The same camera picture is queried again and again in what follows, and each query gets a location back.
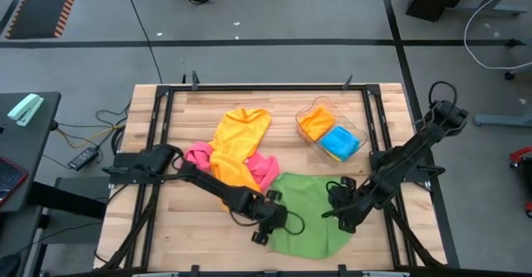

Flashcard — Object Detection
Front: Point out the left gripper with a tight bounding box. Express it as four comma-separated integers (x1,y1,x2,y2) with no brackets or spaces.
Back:
250,201,290,246

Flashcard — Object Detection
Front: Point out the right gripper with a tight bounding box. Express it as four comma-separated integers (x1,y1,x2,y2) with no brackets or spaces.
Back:
329,187,374,235

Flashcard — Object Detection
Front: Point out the green microfiber towel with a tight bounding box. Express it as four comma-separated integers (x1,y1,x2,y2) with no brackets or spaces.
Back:
268,171,354,260

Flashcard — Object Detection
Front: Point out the orange microfiber towel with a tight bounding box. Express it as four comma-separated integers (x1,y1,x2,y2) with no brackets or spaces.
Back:
298,105,337,142
213,107,273,166
209,150,264,212

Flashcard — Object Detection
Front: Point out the blue microfiber towel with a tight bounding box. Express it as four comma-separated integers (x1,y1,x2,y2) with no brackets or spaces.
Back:
318,126,362,162

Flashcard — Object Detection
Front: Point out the clear plastic bin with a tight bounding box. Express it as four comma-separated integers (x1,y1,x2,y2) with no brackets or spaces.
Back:
294,95,369,164

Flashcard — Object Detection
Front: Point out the red chair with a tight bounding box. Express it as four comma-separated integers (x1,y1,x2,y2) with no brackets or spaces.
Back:
509,145,532,219

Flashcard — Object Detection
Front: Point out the black power adapter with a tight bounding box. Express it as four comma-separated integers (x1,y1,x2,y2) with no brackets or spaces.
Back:
66,146,100,172

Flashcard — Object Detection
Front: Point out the dark side table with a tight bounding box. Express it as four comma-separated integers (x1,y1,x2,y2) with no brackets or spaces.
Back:
0,91,62,215

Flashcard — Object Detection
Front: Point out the red phone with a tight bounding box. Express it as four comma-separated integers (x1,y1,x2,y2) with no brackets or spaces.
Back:
0,156,29,207

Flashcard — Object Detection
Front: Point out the mint green stapler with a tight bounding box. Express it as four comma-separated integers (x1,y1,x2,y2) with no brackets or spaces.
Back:
7,93,46,127

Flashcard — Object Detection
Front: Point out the black orange-striped floor mat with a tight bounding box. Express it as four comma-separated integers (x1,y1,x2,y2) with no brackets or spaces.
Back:
4,0,83,41

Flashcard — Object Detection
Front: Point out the black metal rig frame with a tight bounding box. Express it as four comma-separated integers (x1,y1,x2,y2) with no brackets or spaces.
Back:
97,83,461,277

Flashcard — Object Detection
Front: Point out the yellow floor cable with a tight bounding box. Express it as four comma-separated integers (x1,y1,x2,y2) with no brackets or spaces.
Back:
55,122,126,150

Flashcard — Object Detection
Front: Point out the dark desk leg frame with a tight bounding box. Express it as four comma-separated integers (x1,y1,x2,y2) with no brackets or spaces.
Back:
24,176,112,277

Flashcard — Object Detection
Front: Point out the white floor cable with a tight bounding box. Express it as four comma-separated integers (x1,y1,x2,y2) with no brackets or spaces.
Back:
463,0,532,72

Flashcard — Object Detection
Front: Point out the black floor cable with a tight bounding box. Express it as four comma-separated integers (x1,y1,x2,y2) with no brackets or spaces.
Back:
120,0,165,85

